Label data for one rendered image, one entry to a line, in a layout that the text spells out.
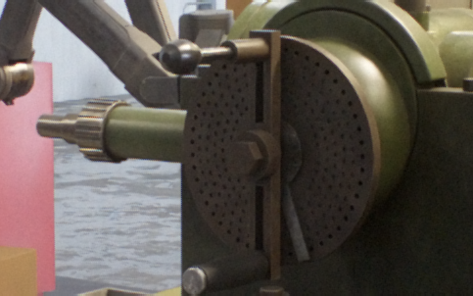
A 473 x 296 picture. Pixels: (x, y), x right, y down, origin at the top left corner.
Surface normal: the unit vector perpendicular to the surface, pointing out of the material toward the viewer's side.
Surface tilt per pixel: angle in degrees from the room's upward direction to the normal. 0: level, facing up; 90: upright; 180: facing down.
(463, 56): 48
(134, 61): 93
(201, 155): 90
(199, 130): 90
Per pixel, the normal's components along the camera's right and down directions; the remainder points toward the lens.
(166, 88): -0.41, 0.19
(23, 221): 0.58, 0.10
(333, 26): -0.59, 0.10
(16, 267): 0.91, 0.05
